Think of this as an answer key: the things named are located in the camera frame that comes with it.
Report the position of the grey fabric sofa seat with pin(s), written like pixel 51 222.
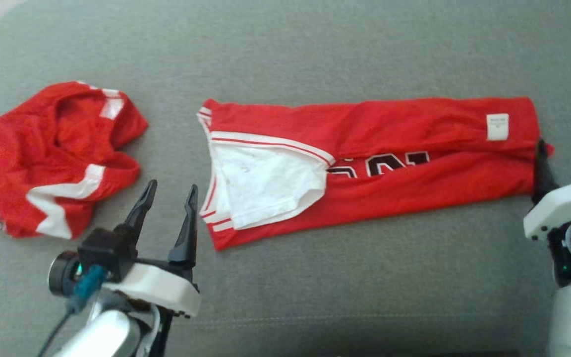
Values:
pixel 315 297

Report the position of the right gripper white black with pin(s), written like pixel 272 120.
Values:
pixel 563 206

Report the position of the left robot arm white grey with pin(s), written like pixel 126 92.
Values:
pixel 102 332

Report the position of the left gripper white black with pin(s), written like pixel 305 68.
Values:
pixel 161 290

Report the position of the red mesh shorts white stripes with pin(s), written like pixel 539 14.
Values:
pixel 32 148

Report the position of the red jersey with white sleeves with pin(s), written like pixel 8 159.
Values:
pixel 389 129

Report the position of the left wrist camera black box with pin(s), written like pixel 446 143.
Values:
pixel 107 253

